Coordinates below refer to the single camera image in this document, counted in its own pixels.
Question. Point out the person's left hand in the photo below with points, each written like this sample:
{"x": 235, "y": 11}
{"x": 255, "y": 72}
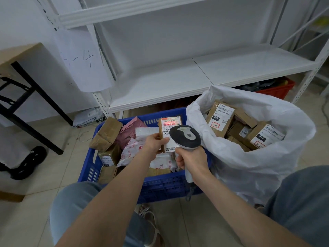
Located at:
{"x": 154, "y": 146}

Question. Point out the person's right hand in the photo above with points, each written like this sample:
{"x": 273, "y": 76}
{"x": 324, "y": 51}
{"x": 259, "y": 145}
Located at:
{"x": 195, "y": 164}

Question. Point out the white red-print mailer bag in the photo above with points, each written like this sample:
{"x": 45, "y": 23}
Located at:
{"x": 131, "y": 151}

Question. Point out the small brown box orange-edged label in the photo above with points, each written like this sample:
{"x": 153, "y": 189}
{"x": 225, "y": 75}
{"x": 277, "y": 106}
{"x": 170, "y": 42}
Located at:
{"x": 169, "y": 122}

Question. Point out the grey handheld barcode scanner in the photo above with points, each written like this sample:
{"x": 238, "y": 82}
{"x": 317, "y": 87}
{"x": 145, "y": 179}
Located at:
{"x": 185, "y": 137}

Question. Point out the pink mailer bag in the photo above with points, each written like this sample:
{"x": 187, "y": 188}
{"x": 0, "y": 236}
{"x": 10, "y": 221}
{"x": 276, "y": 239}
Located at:
{"x": 128, "y": 131}

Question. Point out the blue plastic crate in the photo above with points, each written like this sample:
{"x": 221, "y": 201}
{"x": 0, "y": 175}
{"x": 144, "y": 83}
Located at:
{"x": 164, "y": 187}

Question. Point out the pile of parcels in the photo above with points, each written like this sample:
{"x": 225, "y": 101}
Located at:
{"x": 105, "y": 133}

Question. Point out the white woven sack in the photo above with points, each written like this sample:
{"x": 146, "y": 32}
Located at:
{"x": 257, "y": 172}

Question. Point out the brown box red-outlined sticker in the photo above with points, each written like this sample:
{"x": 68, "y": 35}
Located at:
{"x": 266, "y": 137}

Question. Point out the person's right forearm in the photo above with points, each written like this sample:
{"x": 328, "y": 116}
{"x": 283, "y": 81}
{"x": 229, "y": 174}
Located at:
{"x": 244, "y": 216}

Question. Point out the person's left forearm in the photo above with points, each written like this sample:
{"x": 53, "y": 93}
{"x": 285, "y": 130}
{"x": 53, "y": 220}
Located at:
{"x": 108, "y": 208}

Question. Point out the person's sandal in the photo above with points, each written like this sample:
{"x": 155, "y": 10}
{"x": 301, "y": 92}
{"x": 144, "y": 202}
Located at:
{"x": 259, "y": 207}
{"x": 150, "y": 218}

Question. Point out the grey plastic mailer bag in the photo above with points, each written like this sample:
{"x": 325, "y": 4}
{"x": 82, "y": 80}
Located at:
{"x": 87, "y": 117}

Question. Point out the person's left leg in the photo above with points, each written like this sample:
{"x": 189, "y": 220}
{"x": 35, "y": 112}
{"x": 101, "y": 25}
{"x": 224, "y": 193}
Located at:
{"x": 69, "y": 203}

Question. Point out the white metal shelf rack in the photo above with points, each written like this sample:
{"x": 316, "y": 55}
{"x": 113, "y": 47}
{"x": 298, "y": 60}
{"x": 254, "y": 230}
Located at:
{"x": 167, "y": 82}
{"x": 326, "y": 89}

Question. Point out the white paper sign sheet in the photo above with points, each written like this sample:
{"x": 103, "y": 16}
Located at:
{"x": 82, "y": 72}

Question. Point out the red plastic crate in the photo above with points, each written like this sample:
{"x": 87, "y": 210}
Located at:
{"x": 277, "y": 91}

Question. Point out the wooden chair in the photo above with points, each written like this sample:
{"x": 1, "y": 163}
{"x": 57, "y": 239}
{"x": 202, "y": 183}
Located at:
{"x": 11, "y": 196}

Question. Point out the wooden folding table black legs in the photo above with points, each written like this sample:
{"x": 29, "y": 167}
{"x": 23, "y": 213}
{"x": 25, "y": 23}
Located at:
{"x": 18, "y": 52}

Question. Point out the yellow item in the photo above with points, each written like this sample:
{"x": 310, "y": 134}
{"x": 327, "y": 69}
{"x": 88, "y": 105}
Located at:
{"x": 322, "y": 22}

